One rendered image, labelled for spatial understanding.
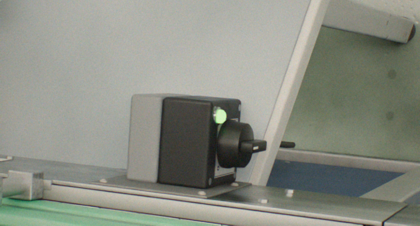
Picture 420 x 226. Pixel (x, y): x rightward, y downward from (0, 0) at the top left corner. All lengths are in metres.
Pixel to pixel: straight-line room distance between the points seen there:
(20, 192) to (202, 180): 0.16
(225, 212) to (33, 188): 0.17
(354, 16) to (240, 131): 0.39
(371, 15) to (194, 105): 0.50
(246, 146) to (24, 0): 0.31
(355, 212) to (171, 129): 0.18
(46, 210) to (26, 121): 0.21
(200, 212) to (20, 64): 0.32
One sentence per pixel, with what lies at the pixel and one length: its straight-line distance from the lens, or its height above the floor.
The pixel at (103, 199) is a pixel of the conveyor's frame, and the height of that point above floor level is 0.88.
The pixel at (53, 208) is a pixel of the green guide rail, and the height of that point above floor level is 0.91.
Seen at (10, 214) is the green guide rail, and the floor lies 0.96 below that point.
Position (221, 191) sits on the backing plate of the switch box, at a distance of 0.84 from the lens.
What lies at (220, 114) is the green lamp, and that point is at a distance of 0.84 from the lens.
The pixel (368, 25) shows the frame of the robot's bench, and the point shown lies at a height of 0.35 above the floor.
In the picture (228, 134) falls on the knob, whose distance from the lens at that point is 0.85.
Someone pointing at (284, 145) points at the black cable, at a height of 0.41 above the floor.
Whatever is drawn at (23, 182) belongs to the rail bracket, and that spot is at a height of 0.90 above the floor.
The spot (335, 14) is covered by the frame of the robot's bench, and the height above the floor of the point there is 0.53.
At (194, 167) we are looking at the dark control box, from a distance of 0.84.
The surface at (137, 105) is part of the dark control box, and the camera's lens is 0.86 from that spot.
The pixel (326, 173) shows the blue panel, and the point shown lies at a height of 0.44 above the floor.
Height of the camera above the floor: 1.61
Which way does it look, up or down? 68 degrees down
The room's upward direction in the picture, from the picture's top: 94 degrees counter-clockwise
